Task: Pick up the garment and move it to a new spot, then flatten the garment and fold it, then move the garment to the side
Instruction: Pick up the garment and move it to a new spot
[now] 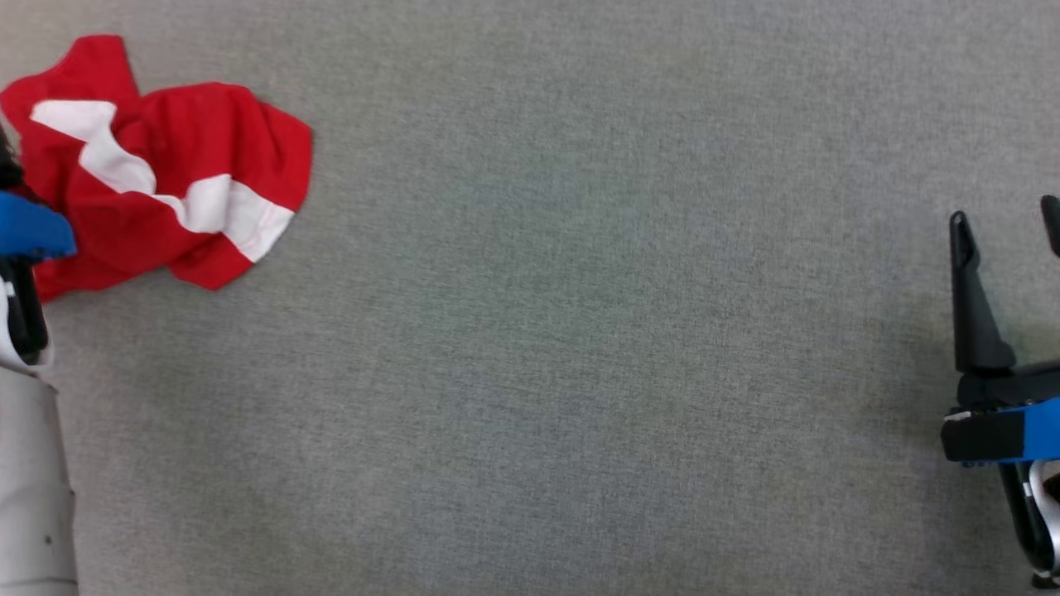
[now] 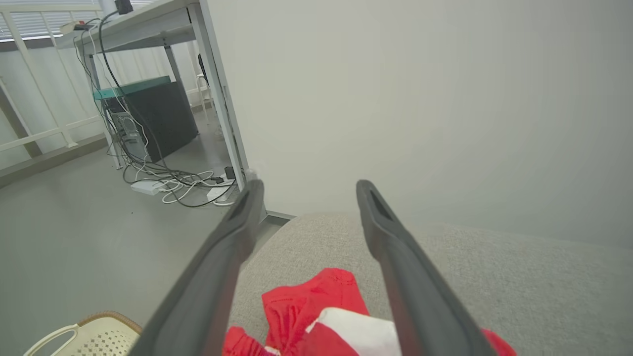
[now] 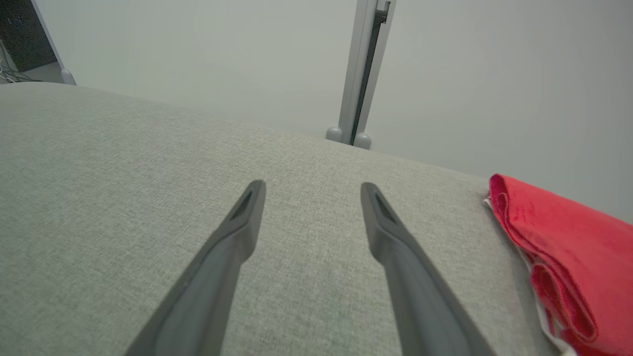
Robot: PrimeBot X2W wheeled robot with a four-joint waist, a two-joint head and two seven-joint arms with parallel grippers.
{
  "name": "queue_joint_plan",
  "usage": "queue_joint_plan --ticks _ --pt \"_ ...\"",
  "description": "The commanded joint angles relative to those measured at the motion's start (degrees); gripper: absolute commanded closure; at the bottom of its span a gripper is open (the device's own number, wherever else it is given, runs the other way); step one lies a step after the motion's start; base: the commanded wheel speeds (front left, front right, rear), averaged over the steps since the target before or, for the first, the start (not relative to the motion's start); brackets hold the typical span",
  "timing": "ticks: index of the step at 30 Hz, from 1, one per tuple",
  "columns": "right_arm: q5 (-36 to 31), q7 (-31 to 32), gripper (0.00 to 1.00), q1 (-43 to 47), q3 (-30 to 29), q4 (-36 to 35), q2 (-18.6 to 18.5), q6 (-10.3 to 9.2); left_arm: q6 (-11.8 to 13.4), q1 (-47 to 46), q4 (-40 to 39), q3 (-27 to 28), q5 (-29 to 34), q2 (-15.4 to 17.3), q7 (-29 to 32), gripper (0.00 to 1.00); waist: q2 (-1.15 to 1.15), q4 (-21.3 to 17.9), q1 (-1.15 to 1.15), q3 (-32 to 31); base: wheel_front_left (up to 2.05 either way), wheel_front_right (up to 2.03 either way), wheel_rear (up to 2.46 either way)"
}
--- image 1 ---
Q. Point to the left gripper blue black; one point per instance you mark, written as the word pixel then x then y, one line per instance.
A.
pixel 33 232

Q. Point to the crumpled red white-striped garment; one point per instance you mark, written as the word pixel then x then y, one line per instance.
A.
pixel 166 149

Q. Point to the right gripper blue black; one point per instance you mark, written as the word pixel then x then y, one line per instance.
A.
pixel 1002 426

